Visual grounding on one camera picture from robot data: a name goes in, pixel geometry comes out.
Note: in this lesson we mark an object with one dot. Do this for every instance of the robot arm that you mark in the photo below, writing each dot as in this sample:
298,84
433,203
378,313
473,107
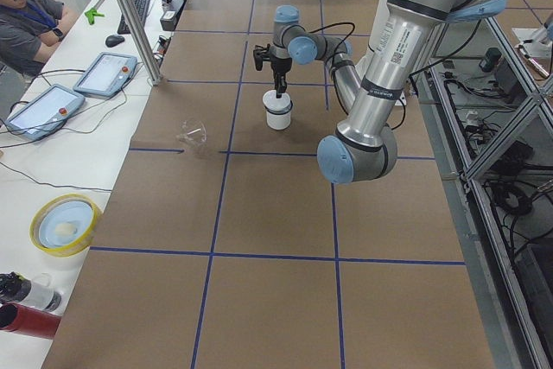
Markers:
363,147

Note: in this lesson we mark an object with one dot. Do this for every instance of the clear black-capped bottle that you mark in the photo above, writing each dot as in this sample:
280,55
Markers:
18,289

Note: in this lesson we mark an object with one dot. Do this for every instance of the teach pendant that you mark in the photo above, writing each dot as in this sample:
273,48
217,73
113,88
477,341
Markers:
46,113
107,75

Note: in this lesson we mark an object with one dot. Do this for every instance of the white enamel mug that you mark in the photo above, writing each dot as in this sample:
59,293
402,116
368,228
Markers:
279,119

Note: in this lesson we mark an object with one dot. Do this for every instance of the green clamp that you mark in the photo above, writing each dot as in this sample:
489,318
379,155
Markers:
92,14

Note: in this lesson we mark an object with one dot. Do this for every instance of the far teach pendant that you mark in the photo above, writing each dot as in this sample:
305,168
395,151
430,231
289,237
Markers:
107,75

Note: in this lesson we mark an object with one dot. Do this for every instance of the seated person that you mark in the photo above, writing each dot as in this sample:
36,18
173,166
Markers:
31,31

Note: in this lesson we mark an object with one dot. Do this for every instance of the black computer mouse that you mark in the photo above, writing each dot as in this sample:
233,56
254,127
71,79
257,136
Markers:
112,41

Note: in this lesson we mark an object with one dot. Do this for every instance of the brown table paper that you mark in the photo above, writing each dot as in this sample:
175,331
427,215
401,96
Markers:
240,254

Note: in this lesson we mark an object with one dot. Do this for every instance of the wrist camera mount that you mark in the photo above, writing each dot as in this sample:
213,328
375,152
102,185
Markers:
261,54

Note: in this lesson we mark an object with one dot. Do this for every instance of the near teach pendant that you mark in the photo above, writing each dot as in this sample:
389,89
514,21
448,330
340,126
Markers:
46,113

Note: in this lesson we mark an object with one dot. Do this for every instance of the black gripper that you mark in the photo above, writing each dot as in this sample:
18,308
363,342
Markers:
279,67

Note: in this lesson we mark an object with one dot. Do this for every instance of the yellow tape roll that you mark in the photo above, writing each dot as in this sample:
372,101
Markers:
65,226

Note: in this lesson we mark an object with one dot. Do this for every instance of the aluminium frame post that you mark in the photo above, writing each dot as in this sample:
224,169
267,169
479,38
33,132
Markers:
141,40

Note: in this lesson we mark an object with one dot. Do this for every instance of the red bottle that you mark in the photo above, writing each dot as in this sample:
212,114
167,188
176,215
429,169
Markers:
19,319

